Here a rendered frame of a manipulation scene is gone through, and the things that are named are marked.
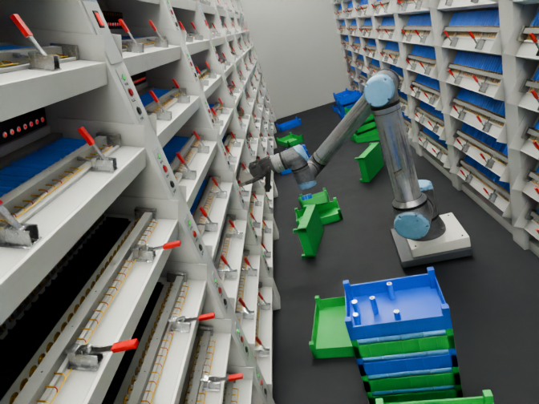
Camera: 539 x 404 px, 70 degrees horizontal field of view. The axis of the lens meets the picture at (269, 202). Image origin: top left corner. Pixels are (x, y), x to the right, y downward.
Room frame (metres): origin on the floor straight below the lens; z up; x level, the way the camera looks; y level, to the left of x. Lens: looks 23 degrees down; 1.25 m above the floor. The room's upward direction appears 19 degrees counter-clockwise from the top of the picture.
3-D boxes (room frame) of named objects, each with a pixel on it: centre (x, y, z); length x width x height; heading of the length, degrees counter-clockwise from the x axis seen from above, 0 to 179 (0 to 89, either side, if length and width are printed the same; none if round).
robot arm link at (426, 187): (1.66, -0.70, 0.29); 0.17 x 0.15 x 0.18; 146
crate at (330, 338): (1.31, -0.10, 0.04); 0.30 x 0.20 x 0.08; 161
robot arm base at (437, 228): (1.66, -0.71, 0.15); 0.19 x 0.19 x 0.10
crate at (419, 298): (0.97, -0.27, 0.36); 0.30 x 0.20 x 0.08; 74
